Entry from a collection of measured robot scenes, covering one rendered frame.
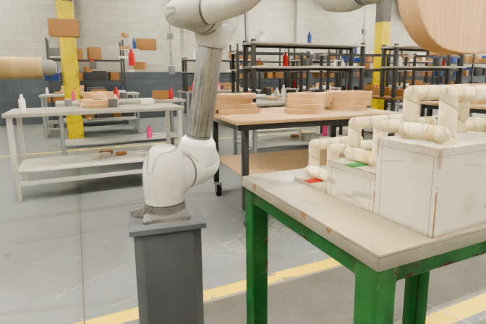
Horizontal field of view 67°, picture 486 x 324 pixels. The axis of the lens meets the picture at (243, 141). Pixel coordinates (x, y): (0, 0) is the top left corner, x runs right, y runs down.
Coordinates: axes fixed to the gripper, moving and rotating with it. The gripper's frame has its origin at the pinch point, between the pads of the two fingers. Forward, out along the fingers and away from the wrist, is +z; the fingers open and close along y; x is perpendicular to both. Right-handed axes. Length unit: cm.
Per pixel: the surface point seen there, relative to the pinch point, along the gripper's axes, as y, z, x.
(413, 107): 9.8, -0.2, -29.0
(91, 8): -38, -1112, 155
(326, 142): 6, -32, -42
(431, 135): 11.5, 5.6, -33.8
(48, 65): 75, -12, -21
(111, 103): 19, -379, -56
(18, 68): 79, -12, -21
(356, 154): 11.5, -13.8, -41.3
